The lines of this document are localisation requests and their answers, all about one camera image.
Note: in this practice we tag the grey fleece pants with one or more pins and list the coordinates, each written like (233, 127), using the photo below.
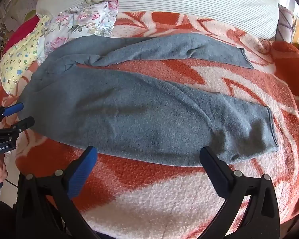
(139, 119)

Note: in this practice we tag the orange and white blanket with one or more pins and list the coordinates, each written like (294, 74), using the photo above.
(164, 199)

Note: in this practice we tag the pink cloth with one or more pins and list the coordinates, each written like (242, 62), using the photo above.
(21, 31)

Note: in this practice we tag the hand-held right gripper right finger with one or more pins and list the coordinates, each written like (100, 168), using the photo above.
(218, 181)

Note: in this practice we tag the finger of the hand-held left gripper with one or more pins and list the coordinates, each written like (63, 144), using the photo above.
(26, 124)
(13, 109)

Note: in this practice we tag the yellow printed pillow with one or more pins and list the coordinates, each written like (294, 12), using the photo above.
(20, 57)

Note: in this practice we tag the purple leaf print pillow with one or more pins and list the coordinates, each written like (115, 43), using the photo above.
(284, 27)

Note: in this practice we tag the floral ruffled pillow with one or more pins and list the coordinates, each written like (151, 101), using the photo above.
(84, 22)

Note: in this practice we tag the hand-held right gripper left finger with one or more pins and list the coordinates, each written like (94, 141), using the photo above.
(81, 173)

